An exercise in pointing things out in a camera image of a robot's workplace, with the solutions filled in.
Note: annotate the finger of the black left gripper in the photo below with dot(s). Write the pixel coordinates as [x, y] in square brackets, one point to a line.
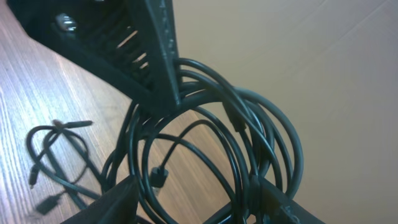
[130, 44]

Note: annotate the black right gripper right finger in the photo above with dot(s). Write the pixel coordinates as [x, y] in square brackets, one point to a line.
[265, 204]

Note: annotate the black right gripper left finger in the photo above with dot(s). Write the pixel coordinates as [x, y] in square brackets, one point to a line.
[116, 206]

